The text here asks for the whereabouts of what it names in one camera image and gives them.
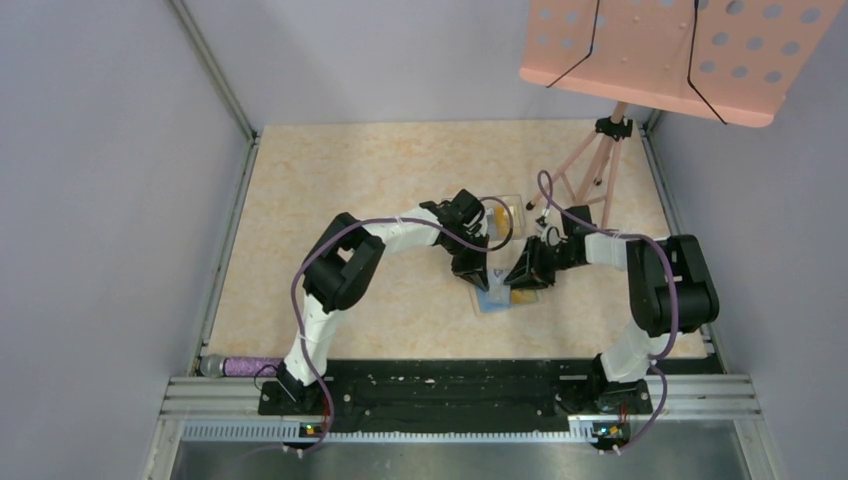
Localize pink tripod stand legs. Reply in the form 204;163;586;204
552;102;634;228

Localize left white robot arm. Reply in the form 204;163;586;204
277;190;490;414

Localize aluminium frame rail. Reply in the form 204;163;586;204
143;375;787;479

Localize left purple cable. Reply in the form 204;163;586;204
291;195;515;458

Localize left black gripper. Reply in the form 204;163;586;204
441;232;489;292

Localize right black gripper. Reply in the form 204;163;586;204
504;235;583;290

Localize clear plastic card tray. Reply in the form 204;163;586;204
482;194;526;248

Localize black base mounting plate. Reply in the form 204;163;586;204
258;357;723;435

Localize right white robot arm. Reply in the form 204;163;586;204
503;205;719;413

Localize pink music stand desk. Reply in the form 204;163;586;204
519;0;845;128

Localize purple glitter microphone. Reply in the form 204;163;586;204
197;354;282;378

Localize silver VIP card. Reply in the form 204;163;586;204
475;269;512;314

